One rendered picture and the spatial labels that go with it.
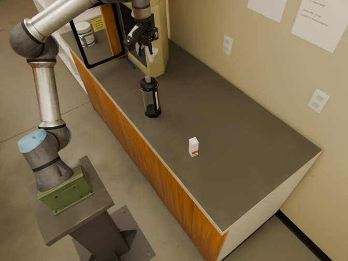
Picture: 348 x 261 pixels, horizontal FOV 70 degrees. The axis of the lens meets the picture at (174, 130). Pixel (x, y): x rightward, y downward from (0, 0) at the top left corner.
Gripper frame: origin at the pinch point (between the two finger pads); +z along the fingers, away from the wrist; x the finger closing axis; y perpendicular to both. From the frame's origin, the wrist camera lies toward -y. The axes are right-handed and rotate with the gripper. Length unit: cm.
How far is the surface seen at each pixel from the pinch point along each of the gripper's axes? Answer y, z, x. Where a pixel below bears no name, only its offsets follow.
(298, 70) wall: 48, 7, -58
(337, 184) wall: 39, 57, -102
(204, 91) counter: 36, 37, -11
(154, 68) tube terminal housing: 25.7, 29.6, 22.9
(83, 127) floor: -5, 130, 117
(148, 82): 0.0, 13.7, -0.7
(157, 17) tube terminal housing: 30.8, -3.3, 21.0
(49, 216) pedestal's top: -75, 40, -9
